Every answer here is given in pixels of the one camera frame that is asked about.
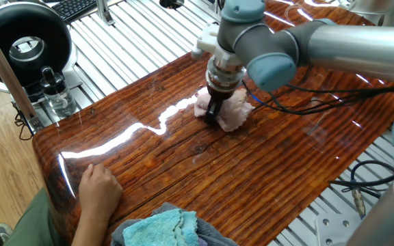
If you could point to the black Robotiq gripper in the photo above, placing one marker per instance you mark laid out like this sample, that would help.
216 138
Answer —
219 95

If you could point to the pale pink fluffy cloth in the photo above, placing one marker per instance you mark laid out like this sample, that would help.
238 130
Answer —
234 111

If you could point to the person's bare forearm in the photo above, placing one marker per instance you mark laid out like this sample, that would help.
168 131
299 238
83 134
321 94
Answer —
87 230

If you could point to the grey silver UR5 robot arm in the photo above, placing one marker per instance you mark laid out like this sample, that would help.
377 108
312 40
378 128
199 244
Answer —
347 48

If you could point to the turquoise fluffy cloth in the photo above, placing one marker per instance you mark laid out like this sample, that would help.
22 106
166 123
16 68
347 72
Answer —
156 229

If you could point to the purple fluffy cloth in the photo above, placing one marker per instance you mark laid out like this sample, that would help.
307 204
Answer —
202 242

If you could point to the person's bare hand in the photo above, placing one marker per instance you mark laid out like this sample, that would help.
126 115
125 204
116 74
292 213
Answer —
99 191

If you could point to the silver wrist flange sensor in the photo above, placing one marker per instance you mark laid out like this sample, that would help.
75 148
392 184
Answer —
224 75

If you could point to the glossy wood grain table cover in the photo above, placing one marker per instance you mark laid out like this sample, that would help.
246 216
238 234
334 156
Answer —
183 171

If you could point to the clear bottle with black cap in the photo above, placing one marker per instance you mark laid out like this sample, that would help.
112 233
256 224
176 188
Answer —
58 94

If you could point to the black keyboard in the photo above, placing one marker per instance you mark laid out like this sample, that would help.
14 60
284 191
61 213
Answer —
74 8

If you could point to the green trousers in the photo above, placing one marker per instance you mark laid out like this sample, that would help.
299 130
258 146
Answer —
34 222

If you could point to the grey shoe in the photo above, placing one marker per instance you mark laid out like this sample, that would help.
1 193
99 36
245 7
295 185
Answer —
3 232

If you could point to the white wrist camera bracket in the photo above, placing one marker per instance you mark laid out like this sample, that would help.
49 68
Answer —
210 42

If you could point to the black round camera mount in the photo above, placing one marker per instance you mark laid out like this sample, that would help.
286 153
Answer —
171 3

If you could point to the aluminium bracket upright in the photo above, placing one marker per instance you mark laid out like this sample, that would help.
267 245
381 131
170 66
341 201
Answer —
104 12

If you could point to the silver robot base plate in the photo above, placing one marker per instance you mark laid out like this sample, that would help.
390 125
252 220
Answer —
334 229

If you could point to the aluminium frame post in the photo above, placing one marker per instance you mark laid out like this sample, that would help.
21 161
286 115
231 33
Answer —
7 71

